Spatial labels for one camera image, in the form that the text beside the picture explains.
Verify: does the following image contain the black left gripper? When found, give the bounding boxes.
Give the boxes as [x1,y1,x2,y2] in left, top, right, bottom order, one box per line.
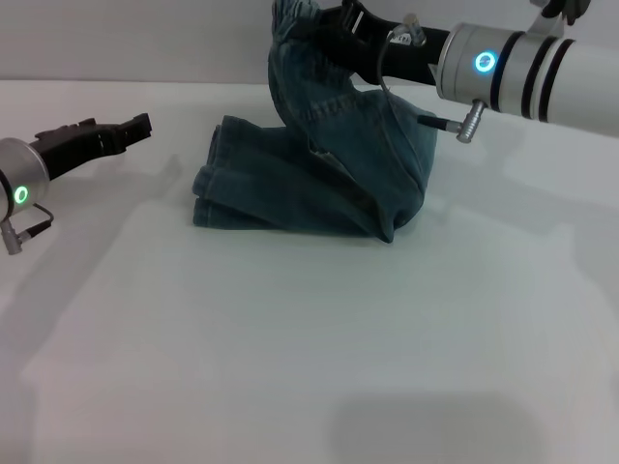
[32,112,154,183]

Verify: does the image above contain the blue denim shorts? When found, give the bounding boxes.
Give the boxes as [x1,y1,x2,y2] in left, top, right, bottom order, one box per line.
[192,0,439,246]

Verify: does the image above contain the clear plastic cable plug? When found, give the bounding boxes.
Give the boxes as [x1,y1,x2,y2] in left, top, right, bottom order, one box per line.
[390,13,427,48]

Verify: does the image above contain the arm cable with connector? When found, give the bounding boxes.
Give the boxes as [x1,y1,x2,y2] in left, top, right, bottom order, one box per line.
[378,28,487,145]
[0,202,54,256]

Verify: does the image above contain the left arm cable with connector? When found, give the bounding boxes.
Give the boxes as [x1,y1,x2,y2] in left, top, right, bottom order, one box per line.
[0,202,54,256]

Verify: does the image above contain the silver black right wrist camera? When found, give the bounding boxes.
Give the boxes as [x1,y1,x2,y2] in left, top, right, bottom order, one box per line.
[529,0,594,38]

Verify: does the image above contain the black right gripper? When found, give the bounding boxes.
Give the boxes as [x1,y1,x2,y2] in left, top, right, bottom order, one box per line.
[313,0,454,88]

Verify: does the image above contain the right arm cable with connector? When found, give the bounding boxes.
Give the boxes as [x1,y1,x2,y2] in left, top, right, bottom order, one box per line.
[378,28,487,145]

